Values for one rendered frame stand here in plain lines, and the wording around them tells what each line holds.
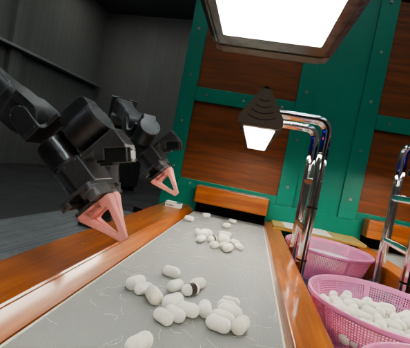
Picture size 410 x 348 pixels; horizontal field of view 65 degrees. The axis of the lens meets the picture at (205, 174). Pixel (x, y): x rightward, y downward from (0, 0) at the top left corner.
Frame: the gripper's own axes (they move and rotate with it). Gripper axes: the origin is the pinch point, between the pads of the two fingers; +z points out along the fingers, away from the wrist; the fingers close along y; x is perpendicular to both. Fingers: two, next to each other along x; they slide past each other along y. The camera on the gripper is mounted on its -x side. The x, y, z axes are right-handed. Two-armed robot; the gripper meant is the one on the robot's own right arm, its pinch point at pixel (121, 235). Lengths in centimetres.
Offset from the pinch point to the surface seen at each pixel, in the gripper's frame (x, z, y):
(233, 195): -11, 8, 80
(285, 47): -29.8, 0.3, -29.7
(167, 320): -3.0, 13.2, -10.2
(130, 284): 2.1, 7.0, -2.9
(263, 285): -10.7, 24.2, 14.6
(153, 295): -1.1, 10.3, -5.6
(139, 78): 76, -460, 961
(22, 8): 156, -620, 630
